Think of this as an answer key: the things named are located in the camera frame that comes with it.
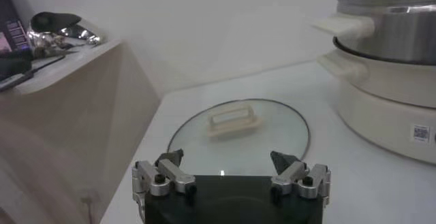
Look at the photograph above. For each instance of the white side table with mouse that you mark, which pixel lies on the white side table with mouse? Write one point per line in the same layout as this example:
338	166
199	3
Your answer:
68	65

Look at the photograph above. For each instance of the cream electric cooker base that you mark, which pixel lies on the cream electric cooker base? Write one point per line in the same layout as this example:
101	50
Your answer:
374	123

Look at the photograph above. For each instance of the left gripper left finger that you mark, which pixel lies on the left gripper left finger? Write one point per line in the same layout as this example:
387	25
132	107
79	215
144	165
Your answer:
177	176

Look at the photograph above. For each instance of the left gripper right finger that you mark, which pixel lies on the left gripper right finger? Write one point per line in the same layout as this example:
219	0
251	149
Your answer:
293	174

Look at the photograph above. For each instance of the chrome and black round device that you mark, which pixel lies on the chrome and black round device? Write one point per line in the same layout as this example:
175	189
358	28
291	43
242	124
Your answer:
58	24

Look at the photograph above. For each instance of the stainless steel steamer basket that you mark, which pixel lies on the stainless steel steamer basket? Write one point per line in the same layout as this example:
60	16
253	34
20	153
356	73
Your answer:
391	38

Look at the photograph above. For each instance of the dark laptop with barcode screen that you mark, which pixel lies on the dark laptop with barcode screen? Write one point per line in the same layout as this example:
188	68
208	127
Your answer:
12	24

